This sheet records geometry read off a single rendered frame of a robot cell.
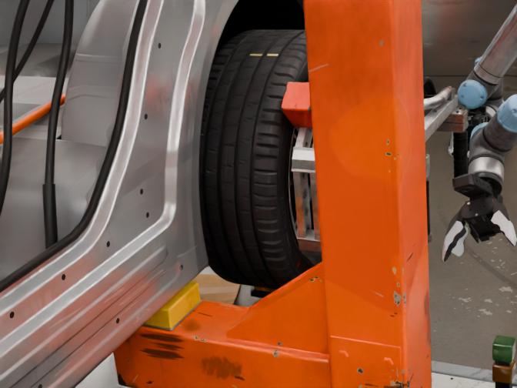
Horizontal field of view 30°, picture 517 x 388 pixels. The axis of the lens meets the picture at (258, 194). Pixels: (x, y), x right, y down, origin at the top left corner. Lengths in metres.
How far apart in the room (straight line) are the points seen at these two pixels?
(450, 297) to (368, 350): 1.72
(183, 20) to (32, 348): 0.77
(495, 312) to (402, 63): 1.92
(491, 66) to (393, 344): 0.96
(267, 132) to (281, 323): 0.45
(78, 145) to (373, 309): 0.79
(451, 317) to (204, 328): 1.52
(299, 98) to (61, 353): 0.77
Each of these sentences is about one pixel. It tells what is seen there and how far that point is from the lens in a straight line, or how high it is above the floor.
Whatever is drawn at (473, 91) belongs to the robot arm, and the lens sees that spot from 2.56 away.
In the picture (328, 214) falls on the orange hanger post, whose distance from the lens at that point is 1.76.
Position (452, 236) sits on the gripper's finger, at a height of 0.84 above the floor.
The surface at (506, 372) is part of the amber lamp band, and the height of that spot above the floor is 0.60.
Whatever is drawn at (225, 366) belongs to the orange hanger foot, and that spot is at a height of 0.62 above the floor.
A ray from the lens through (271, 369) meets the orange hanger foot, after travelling 1.99.
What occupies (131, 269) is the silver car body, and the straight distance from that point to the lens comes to 1.90.
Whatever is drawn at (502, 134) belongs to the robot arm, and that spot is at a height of 1.01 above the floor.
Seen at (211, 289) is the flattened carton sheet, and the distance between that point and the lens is 3.71.
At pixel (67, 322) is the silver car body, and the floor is 0.88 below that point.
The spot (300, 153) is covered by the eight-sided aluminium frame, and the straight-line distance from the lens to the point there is 2.15.
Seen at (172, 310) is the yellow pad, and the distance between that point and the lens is 2.07.
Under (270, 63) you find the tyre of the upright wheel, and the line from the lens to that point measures 2.25.
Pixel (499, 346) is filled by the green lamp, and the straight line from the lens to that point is 2.00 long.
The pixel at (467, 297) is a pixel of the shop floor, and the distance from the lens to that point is 3.57.
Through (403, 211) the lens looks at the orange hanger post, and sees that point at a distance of 1.72.
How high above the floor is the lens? 1.69
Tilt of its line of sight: 22 degrees down
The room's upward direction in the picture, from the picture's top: 6 degrees counter-clockwise
